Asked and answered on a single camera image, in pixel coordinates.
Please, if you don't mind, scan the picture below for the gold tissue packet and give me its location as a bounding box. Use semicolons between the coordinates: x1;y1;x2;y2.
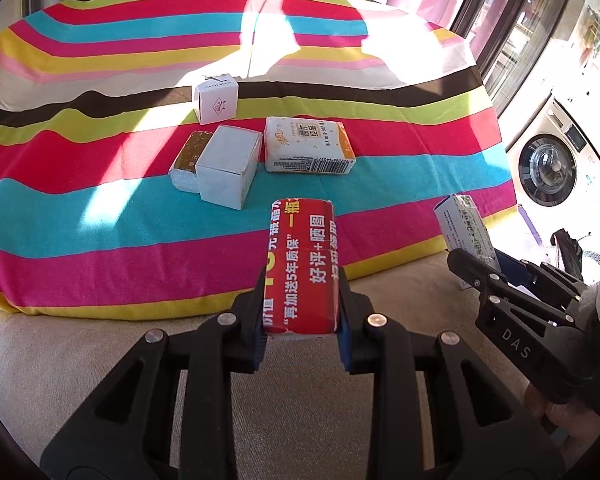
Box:
168;130;216;194

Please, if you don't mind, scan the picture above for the person's right hand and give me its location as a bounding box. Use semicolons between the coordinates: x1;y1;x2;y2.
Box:
526;384;600;439

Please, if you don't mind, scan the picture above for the white barcode carton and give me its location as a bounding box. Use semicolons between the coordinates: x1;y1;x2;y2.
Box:
433;194;499;291

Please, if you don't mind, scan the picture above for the purple-edged cardboard box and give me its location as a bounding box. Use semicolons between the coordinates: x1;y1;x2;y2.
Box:
517;203;544;242

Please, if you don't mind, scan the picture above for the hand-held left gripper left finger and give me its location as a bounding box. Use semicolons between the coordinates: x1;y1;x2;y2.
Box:
40;264;268;480

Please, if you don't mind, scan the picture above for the beige sofa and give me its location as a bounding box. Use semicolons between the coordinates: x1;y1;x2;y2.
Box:
0;250;546;480

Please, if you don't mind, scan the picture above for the gold washing machine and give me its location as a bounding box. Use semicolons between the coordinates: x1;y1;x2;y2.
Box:
506;92;600;208

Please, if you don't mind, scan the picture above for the white printed small box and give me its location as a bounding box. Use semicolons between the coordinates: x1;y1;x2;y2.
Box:
193;74;239;126

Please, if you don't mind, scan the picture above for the white orange tissue packet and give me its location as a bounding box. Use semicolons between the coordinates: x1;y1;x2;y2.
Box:
264;116;357;177

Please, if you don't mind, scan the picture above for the black bag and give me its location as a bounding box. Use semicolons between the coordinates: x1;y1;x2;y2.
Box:
550;228;586;281

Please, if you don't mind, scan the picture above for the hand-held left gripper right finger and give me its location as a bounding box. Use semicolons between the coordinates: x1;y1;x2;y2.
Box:
336;266;567;480

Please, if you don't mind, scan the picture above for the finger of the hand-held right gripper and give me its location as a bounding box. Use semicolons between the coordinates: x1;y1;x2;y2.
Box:
446;247;600;412
496;254;588;317

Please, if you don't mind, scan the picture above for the plain white cardboard box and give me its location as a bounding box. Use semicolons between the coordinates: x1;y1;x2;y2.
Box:
196;125;263;211

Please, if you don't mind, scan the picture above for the colourful striped blanket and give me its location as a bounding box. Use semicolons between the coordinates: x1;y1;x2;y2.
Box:
0;0;513;322

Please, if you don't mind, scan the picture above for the white wicker chair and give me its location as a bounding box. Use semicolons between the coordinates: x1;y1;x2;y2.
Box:
579;249;600;287

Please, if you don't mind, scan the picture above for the red printed packet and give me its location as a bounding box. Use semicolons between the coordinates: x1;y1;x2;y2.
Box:
261;197;342;337

